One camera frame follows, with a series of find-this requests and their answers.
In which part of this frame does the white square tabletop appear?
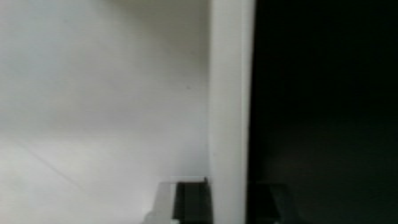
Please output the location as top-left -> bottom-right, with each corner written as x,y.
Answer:
0,0 -> 254,224

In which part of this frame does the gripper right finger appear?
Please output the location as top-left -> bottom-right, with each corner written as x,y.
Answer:
254,183 -> 306,224

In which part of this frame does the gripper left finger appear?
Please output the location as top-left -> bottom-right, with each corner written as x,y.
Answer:
142,177 -> 213,224

